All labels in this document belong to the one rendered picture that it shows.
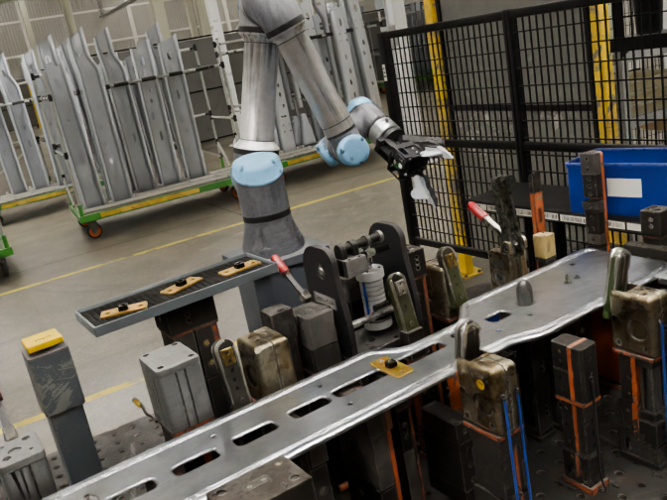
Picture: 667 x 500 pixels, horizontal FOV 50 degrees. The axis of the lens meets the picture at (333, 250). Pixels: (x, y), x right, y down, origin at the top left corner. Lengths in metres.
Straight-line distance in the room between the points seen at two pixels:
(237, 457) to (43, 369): 0.40
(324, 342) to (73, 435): 0.48
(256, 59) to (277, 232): 0.43
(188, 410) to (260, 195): 0.62
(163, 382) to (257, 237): 0.59
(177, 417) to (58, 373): 0.24
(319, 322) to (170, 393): 0.32
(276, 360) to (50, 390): 0.39
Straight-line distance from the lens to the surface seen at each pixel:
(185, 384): 1.23
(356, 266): 1.39
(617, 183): 1.87
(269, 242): 1.69
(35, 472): 1.21
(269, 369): 1.29
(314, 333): 1.36
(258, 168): 1.67
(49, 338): 1.35
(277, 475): 1.01
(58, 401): 1.37
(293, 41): 1.69
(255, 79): 1.81
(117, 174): 8.06
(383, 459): 1.27
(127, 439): 1.95
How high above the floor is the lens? 1.57
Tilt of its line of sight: 16 degrees down
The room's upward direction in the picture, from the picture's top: 11 degrees counter-clockwise
